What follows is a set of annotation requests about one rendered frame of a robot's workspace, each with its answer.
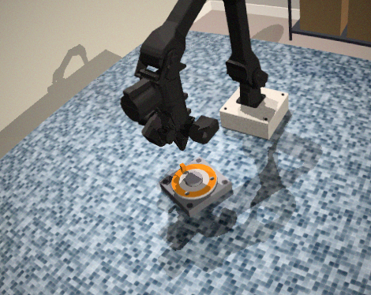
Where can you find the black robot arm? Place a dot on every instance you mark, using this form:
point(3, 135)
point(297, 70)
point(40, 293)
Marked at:
point(163, 49)

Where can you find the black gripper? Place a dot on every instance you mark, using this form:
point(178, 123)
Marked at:
point(200, 131)

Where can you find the orange round plate with tab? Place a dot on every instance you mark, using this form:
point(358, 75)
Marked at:
point(180, 187)

